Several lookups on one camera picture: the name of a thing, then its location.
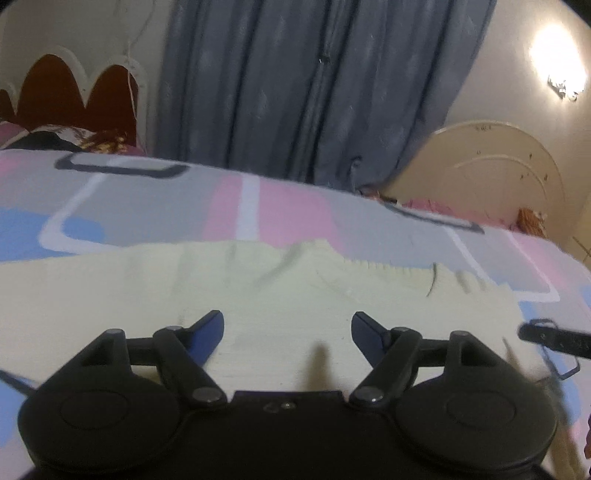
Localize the cream knit sweater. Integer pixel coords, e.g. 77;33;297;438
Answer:
0;238;588;480

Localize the orange floral pillow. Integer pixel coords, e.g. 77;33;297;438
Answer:
516;208;547;238

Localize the patterned grey pink bedsheet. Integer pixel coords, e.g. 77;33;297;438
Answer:
0;148;591;480

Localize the red scalloped headboard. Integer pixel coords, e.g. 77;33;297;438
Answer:
1;46;148;147

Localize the blue grey curtain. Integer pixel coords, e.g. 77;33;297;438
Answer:
155;1;495;191

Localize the wall lamp fixture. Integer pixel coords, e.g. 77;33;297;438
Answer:
547;77;579;102

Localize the white hanging cable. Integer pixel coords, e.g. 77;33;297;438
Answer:
110;0;160;126

